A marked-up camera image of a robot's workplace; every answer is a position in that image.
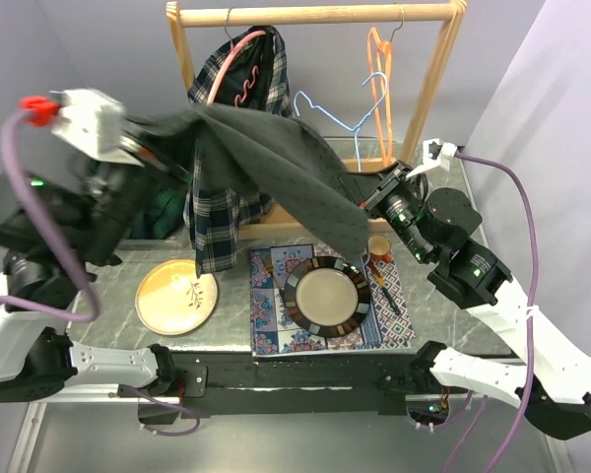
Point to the gold fork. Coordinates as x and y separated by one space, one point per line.
269 268

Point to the small orange cup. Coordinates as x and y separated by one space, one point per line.
379 248

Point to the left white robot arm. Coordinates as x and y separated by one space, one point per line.
50 236

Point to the blue wire hanger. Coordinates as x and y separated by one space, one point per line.
354 118

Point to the clear plastic bin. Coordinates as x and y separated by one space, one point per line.
143 241

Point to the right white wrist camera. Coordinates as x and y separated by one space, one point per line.
436 154

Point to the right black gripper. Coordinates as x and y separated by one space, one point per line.
372 187

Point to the grey dotted garment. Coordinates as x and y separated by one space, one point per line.
247 151

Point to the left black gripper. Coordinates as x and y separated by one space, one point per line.
145 143

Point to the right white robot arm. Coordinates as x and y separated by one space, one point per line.
552 385

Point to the cream floral plate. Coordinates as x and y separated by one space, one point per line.
172 300

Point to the navy beige plaid skirt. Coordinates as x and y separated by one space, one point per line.
213 220

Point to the dark rimmed beige plate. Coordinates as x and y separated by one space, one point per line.
327 296

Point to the dark handled knife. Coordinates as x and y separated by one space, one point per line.
381 282

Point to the orange clothes hanger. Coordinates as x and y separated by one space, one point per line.
380 61

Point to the pink clothes hanger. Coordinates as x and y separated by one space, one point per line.
239 70

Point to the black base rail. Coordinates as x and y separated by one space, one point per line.
236 383

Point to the green plaid skirt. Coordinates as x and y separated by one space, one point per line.
162 217

